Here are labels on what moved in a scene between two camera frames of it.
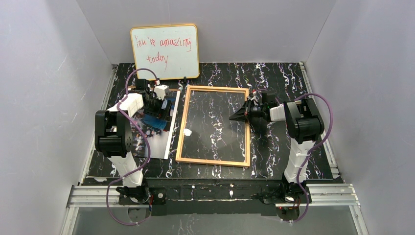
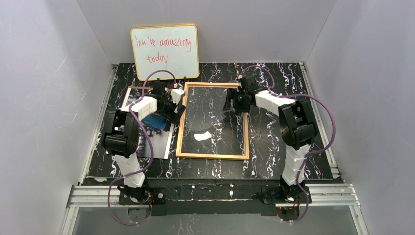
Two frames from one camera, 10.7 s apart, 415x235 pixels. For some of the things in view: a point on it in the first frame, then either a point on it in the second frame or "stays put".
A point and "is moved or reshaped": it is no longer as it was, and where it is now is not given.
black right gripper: x=248 y=110 to x=234 y=99
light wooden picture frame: x=178 y=157 is moved or reshaped
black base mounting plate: x=213 y=200 stays put
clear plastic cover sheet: x=209 y=133 is moved or reshaped
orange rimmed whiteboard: x=169 y=52 stays put
